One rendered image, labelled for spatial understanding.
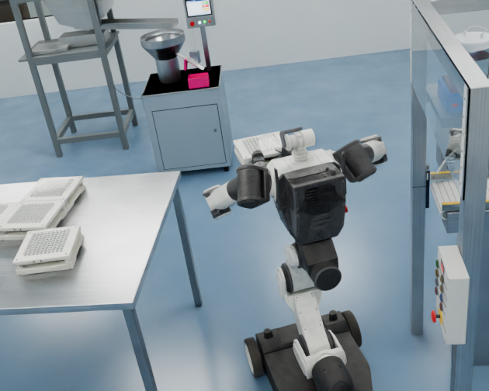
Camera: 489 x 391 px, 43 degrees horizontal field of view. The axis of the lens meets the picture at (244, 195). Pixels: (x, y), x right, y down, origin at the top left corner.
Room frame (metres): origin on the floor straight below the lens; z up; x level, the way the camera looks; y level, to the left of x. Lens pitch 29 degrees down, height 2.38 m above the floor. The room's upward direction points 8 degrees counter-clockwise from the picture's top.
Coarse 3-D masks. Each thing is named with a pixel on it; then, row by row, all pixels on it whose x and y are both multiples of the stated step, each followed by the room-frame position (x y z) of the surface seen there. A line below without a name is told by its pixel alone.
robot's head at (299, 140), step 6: (300, 132) 2.17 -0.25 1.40; (306, 132) 2.16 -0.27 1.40; (312, 132) 2.16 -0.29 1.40; (294, 138) 2.15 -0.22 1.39; (300, 138) 2.15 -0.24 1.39; (306, 138) 2.15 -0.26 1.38; (312, 138) 2.15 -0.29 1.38; (294, 144) 2.14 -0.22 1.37; (300, 144) 2.15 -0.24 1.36; (306, 144) 2.14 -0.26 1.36; (312, 144) 2.15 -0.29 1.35; (294, 150) 2.17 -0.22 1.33; (300, 150) 2.15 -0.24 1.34; (306, 150) 2.18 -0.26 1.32; (300, 156) 2.14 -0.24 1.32
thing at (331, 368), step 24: (336, 312) 2.50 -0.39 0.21; (264, 336) 2.38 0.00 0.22; (288, 336) 2.39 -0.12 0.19; (336, 336) 2.37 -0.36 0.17; (264, 360) 2.31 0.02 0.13; (288, 360) 2.25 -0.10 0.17; (336, 360) 2.02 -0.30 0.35; (360, 360) 2.18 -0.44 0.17; (288, 384) 2.09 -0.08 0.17; (312, 384) 2.07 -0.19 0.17; (336, 384) 1.89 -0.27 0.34; (360, 384) 2.03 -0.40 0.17
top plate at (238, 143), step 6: (276, 132) 2.92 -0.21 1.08; (246, 138) 2.90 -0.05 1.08; (234, 144) 2.86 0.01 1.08; (240, 144) 2.83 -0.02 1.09; (258, 144) 2.80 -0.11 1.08; (270, 144) 2.78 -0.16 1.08; (240, 150) 2.76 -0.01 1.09; (246, 150) 2.75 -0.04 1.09; (246, 156) 2.68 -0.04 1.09; (264, 156) 2.67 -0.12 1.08; (270, 156) 2.67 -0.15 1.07
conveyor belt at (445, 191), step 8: (432, 184) 2.43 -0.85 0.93; (440, 184) 2.41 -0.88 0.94; (448, 184) 2.40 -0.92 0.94; (488, 184) 2.35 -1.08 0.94; (432, 192) 2.38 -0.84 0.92; (440, 192) 2.34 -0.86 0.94; (448, 192) 2.33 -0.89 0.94; (456, 192) 2.32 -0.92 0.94; (488, 192) 2.28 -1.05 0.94; (440, 200) 2.28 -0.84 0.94; (448, 200) 2.27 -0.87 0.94; (456, 200) 2.26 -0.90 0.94; (440, 208) 2.23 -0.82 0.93; (488, 208) 2.17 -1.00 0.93
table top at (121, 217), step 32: (0, 192) 3.07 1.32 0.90; (96, 192) 2.90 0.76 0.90; (128, 192) 2.85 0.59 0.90; (160, 192) 2.80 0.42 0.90; (64, 224) 2.62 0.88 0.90; (96, 224) 2.57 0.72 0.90; (128, 224) 2.53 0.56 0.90; (160, 224) 2.49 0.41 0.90; (0, 256) 2.41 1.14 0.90; (96, 256) 2.29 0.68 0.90; (128, 256) 2.26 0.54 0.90; (0, 288) 2.16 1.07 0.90; (32, 288) 2.13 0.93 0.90; (64, 288) 2.09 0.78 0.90; (96, 288) 2.06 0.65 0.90; (128, 288) 2.03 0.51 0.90
